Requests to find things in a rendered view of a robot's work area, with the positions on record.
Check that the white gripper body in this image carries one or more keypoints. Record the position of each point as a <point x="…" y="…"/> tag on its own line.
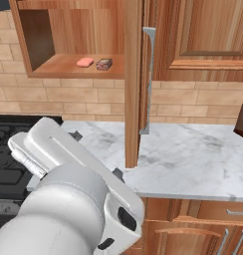
<point x="57" y="139"/>

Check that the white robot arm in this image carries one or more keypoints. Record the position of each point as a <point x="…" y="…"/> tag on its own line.
<point x="53" y="219"/>

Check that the pink bar soap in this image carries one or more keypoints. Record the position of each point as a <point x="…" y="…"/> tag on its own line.
<point x="85" y="62"/>

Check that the dark brown bar soap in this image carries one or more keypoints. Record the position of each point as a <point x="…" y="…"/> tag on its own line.
<point x="104" y="64"/>

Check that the open wooden cabinet door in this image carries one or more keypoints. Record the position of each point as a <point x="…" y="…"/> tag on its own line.
<point x="132" y="83"/>

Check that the wooden base cabinet door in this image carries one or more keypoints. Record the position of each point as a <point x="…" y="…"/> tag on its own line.
<point x="239" y="242"/>
<point x="183" y="240"/>

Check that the black hob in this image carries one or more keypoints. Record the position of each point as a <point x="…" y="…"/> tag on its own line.
<point x="7" y="159"/>

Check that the silver oven front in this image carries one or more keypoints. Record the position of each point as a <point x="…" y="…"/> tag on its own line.
<point x="5" y="210"/>

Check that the wooden drawer front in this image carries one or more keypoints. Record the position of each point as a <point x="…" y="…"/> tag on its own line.
<point x="213" y="211"/>

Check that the dark range hood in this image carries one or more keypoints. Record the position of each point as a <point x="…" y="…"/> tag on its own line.
<point x="0" y="4"/>

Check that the open wooden wall cabinet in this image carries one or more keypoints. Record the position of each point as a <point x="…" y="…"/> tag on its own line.
<point x="77" y="33"/>

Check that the closed wooden wall cabinet door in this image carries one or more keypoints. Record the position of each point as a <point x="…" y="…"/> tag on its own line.
<point x="206" y="36"/>

